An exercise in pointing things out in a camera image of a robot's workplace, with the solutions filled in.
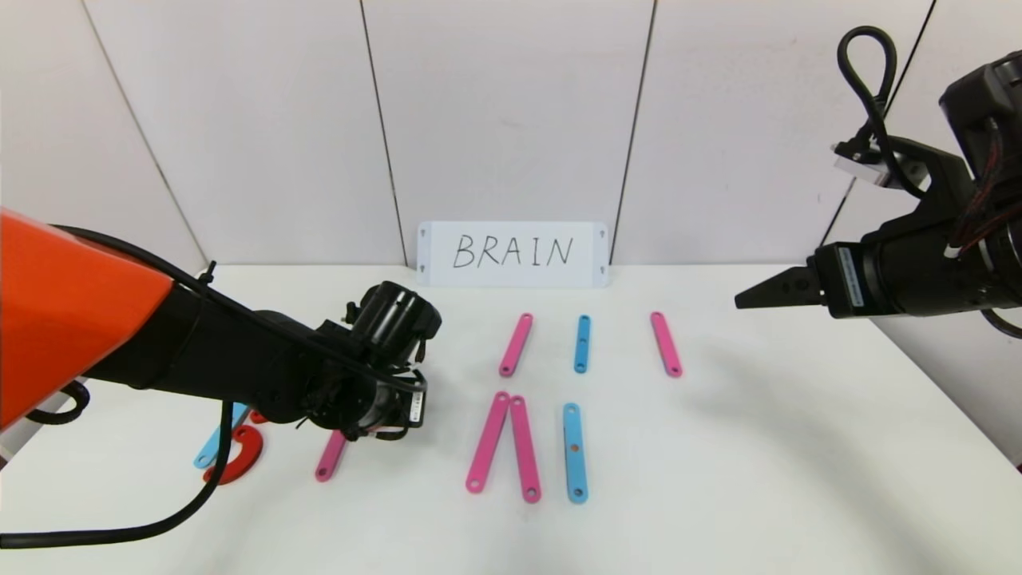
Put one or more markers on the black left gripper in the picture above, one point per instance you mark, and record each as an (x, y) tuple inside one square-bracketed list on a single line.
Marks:
[(414, 408)]

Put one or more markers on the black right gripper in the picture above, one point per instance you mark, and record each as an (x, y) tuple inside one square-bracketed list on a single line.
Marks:
[(844, 279)]

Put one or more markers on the long pink bar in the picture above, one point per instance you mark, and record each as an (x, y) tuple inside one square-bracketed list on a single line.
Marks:
[(524, 447), (489, 443), (329, 461)]

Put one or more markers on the pink bar with blue underside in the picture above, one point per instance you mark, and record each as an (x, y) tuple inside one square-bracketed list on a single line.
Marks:
[(516, 345)]

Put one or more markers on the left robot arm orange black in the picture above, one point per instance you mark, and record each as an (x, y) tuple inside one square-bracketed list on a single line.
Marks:
[(80, 319)]

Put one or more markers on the white BRAIN sign card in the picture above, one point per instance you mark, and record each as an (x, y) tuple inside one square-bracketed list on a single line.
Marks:
[(511, 275)]

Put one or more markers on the long blue bar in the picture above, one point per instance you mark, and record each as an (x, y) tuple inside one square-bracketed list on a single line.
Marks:
[(575, 459), (209, 451)]

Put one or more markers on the large red arc piece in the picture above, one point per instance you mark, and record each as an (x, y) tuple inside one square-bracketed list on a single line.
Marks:
[(247, 459)]

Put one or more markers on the short blue bar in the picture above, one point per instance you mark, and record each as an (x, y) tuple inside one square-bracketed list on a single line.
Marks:
[(582, 355)]

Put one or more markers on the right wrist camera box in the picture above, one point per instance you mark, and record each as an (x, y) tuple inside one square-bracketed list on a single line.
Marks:
[(861, 164)]

